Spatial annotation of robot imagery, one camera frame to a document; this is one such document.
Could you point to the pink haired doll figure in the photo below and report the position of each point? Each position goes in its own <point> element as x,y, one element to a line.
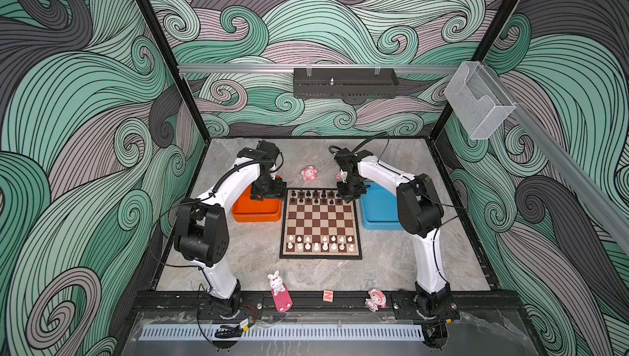
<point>376,300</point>

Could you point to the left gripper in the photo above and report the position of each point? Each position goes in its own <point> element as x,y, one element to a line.
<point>278,191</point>

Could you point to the pink kitty toy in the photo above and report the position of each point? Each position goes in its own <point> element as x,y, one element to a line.
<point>309,173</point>

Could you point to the blue plastic tray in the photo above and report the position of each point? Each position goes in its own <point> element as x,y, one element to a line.
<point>378,209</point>

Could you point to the black wall shelf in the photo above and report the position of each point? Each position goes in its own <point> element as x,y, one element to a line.
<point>353,85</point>

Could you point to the chess board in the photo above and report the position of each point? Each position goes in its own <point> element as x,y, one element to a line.
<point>319,224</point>

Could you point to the orange plastic tray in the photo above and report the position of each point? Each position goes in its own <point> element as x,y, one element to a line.
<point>247,210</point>

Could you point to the clear acrylic wall box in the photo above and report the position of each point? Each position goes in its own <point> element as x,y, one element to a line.
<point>479,99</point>

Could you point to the wooden letter block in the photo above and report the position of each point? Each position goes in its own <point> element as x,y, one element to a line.
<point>328,296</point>

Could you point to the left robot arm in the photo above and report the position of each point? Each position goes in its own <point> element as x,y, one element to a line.
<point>201,232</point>

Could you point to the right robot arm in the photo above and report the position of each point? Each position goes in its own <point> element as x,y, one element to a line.
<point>419,212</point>

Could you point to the white rabbit figure pink base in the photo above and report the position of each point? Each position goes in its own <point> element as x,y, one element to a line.
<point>280,293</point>

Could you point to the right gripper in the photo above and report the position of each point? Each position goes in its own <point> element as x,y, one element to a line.
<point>342,194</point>

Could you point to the white slotted cable duct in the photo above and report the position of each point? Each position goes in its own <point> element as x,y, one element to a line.
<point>287,332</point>

